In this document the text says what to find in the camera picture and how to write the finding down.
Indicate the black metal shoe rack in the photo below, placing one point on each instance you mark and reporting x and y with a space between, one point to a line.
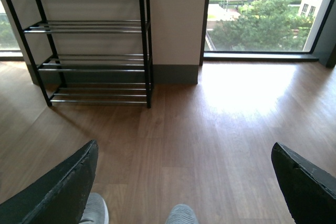
87 51

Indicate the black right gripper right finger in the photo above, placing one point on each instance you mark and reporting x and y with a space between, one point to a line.
309 191

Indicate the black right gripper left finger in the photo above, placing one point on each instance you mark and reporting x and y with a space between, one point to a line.
59 196

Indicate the grey knit sneaker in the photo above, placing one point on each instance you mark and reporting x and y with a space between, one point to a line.
95 211
182 213

